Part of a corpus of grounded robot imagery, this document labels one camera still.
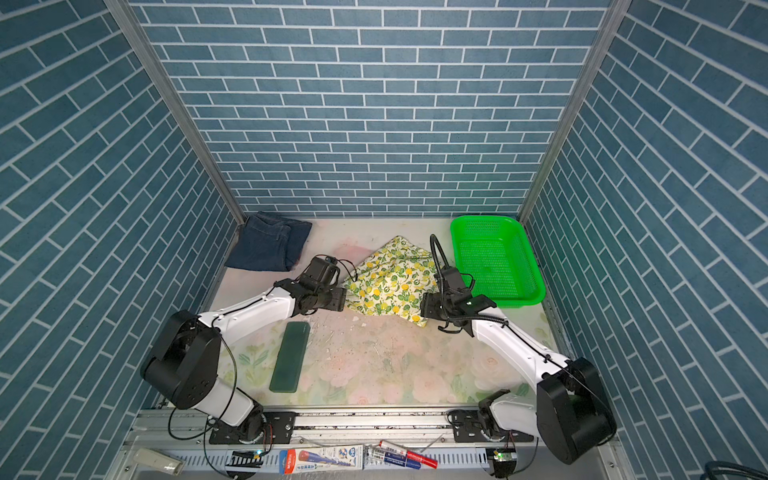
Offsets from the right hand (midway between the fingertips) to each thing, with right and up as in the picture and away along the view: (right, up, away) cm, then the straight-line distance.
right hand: (426, 302), depth 86 cm
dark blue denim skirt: (-54, +17, +19) cm, 60 cm away
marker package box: (-26, -34, -17) cm, 46 cm away
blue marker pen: (-8, -33, -18) cm, 39 cm away
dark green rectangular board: (-39, -15, -2) cm, 42 cm away
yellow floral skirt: (-10, +5, +10) cm, 15 cm away
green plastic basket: (+28, +12, +23) cm, 38 cm away
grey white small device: (-62, -32, -20) cm, 73 cm away
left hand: (-27, +1, +5) cm, 28 cm away
